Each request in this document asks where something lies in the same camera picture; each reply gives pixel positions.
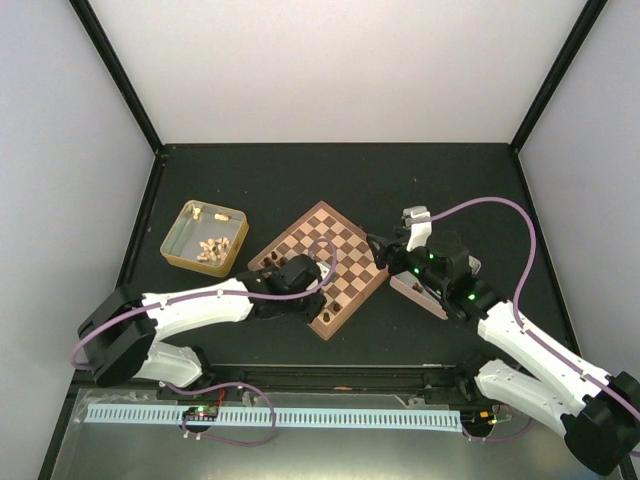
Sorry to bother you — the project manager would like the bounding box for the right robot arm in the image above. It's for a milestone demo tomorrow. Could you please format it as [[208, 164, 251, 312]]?
[[366, 231, 639, 476]]

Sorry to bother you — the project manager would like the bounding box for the black frame rail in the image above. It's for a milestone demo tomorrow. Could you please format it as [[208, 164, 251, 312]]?
[[74, 362, 621, 401]]

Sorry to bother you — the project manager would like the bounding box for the pink tin box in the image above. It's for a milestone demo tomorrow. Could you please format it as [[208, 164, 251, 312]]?
[[390, 249, 482, 321]]

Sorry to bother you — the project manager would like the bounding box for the light blue cable duct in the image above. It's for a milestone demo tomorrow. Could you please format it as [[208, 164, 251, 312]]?
[[85, 404, 462, 433]]

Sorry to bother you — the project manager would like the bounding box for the light chess pieces pile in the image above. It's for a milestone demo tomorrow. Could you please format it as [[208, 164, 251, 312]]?
[[191, 207, 230, 263]]

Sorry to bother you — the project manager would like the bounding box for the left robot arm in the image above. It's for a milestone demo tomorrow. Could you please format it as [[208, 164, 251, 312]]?
[[71, 254, 335, 399]]

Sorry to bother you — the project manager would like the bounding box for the yellow tin box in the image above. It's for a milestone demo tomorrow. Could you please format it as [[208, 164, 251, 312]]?
[[160, 200, 249, 278]]

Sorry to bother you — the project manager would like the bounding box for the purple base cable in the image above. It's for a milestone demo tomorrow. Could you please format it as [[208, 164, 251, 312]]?
[[462, 414, 534, 444], [180, 380, 279, 445]]

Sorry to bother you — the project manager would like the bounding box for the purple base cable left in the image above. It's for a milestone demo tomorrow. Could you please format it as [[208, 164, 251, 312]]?
[[180, 380, 279, 445]]

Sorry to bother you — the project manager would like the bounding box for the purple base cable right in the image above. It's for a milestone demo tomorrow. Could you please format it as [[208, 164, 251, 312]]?
[[462, 414, 534, 444]]

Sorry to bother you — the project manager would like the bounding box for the wooden chess board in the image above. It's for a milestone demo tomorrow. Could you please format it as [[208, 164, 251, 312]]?
[[248, 201, 388, 340]]

